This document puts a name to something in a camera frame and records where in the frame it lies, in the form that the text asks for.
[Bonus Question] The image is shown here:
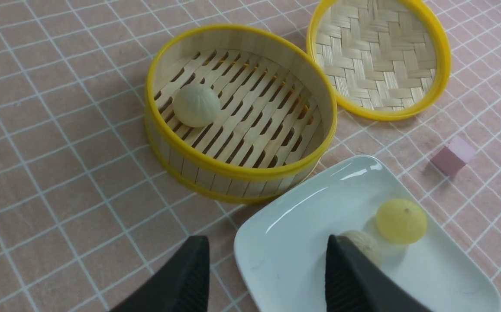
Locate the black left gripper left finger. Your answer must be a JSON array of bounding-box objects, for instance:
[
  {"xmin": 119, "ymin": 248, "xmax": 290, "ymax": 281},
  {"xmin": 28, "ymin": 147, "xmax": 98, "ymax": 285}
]
[{"xmin": 111, "ymin": 235, "xmax": 210, "ymax": 312}]

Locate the beige steamed bun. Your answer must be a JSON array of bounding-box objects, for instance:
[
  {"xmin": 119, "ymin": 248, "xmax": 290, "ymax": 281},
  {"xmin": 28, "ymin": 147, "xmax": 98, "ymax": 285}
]
[
  {"xmin": 339, "ymin": 230, "xmax": 382, "ymax": 267},
  {"xmin": 172, "ymin": 83, "xmax": 221, "ymax": 128}
]

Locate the beige steamed bun front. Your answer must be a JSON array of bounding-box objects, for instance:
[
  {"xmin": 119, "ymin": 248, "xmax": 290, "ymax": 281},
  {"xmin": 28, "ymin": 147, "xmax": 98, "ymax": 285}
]
[{"xmin": 339, "ymin": 230, "xmax": 382, "ymax": 267}]

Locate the yellow-rimmed bamboo steamer basket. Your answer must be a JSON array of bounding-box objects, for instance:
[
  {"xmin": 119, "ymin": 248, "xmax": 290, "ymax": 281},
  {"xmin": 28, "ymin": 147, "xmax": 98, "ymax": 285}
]
[{"xmin": 145, "ymin": 24, "xmax": 337, "ymax": 204}]

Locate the pink checkered tablecloth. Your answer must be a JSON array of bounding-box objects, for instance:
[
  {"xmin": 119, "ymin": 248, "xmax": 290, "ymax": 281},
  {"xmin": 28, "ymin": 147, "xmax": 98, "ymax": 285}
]
[{"xmin": 0, "ymin": 0, "xmax": 501, "ymax": 312}]

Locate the yellow-rimmed woven steamer lid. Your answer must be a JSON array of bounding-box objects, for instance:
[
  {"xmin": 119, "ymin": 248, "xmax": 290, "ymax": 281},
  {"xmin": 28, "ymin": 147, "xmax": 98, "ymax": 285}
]
[{"xmin": 306, "ymin": 0, "xmax": 452, "ymax": 122}]

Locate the yellow steamed bun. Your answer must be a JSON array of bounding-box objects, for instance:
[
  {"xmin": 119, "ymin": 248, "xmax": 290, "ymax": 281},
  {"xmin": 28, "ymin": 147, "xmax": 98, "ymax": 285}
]
[{"xmin": 375, "ymin": 198, "xmax": 428, "ymax": 245}]

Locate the white square plate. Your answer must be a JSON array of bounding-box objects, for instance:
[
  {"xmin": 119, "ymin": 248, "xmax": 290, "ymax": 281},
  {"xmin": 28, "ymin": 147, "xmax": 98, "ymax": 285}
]
[{"xmin": 234, "ymin": 155, "xmax": 501, "ymax": 312}]

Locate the pink cube block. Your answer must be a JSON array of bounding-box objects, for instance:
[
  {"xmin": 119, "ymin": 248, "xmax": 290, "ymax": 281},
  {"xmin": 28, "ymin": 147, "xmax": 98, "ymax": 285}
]
[{"xmin": 431, "ymin": 136, "xmax": 476, "ymax": 176}]

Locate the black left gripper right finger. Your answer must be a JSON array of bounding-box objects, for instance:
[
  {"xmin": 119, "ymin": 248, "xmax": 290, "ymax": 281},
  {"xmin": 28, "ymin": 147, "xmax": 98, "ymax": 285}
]
[{"xmin": 325, "ymin": 234, "xmax": 430, "ymax": 312}]

